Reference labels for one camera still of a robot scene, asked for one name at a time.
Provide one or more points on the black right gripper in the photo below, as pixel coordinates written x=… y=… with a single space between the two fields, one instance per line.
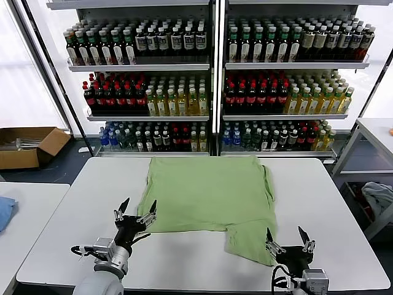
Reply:
x=293 y=258

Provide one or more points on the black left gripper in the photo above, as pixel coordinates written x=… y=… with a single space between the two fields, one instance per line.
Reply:
x=129 y=227

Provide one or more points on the green polo shirt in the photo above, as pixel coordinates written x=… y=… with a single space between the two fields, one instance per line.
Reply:
x=208 y=196

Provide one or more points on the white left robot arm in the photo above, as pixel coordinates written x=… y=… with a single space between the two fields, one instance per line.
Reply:
x=101 y=282

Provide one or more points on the grey metal shelf board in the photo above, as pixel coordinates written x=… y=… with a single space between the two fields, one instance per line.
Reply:
x=285 y=116
x=276 y=153
x=147 y=118
x=291 y=65
x=138 y=67
x=153 y=153

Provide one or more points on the blue water bottle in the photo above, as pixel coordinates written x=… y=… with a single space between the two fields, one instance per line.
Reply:
x=103 y=139
x=112 y=139
x=226 y=139
x=236 y=139

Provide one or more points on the black storage crate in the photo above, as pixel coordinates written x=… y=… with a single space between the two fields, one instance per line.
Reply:
x=348 y=192

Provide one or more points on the white paper scrap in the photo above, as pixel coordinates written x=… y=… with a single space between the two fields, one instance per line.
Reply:
x=83 y=150

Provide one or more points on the small yellow drink bottle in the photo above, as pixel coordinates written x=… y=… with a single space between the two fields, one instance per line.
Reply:
x=194 y=143
x=319 y=142
x=203 y=143
x=329 y=141

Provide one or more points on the grey white crumpled cloth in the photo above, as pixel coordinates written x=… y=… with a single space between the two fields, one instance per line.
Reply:
x=377 y=193

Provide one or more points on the cola bottle red cap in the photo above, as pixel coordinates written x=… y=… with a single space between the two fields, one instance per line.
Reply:
x=110 y=100
x=99 y=100
x=141 y=100
x=262 y=99
x=230 y=99
x=282 y=99
x=130 y=100
x=251 y=99
x=272 y=99
x=120 y=100
x=241 y=99
x=89 y=99

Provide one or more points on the brown cardboard box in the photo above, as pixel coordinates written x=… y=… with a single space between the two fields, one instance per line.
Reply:
x=18 y=159

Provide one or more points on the clear plastic tube bundle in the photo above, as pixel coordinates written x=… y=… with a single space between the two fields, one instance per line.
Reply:
x=26 y=143

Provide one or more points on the blue folded cloth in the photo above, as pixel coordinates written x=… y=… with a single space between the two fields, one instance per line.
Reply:
x=5 y=212

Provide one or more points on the dark bottle green cap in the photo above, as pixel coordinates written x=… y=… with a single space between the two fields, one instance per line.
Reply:
x=295 y=46
x=233 y=46
x=118 y=52
x=246 y=46
x=258 y=46
x=106 y=53
x=83 y=53
x=129 y=51
x=72 y=53
x=94 y=53
x=271 y=46
x=283 y=46

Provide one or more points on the dark bottle blue-white label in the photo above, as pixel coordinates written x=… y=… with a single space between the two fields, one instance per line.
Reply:
x=356 y=43
x=200 y=41
x=152 y=43
x=189 y=41
x=344 y=43
x=162 y=42
x=141 y=43
x=176 y=42
x=333 y=43

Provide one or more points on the dark bottle beige label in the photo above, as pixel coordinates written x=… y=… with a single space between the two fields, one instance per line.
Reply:
x=308 y=43
x=320 y=43

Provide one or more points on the grey metal shelf unit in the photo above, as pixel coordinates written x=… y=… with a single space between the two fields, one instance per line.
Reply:
x=291 y=2
x=122 y=4

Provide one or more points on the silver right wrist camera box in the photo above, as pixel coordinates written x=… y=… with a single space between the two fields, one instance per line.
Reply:
x=316 y=279

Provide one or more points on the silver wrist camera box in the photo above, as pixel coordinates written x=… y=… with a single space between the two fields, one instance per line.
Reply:
x=102 y=246
x=316 y=279

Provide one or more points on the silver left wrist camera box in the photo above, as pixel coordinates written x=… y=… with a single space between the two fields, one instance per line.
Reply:
x=102 y=246

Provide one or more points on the grey metal frame table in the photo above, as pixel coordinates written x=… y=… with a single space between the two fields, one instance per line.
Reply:
x=374 y=126

